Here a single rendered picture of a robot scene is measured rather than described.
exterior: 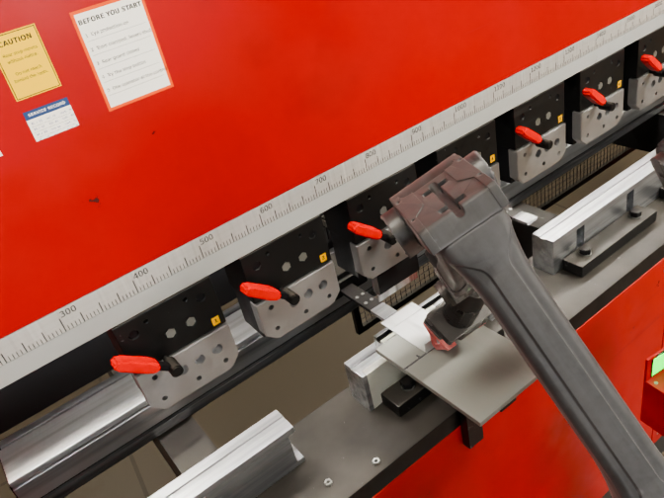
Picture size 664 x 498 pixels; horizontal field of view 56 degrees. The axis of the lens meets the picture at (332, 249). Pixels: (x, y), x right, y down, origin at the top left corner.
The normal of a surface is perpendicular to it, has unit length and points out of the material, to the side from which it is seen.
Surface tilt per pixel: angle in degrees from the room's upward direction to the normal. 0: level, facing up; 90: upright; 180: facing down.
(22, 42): 90
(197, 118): 90
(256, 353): 90
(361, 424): 0
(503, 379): 0
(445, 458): 90
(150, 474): 0
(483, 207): 61
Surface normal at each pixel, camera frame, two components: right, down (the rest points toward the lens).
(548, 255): -0.79, 0.46
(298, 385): -0.20, -0.82
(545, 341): -0.06, 0.07
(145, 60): 0.59, 0.33
